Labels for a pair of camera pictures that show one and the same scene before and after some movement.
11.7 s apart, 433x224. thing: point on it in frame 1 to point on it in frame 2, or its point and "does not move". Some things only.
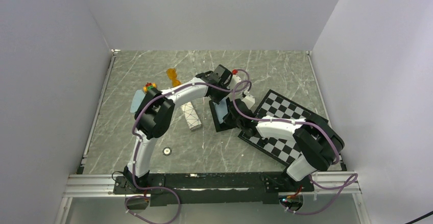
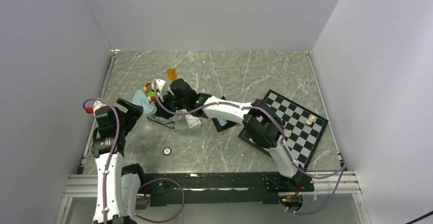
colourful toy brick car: [148, 86] does not move
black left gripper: [218, 99] to [134, 112]
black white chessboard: [281, 149] does not move
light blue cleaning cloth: [138, 97] does not move
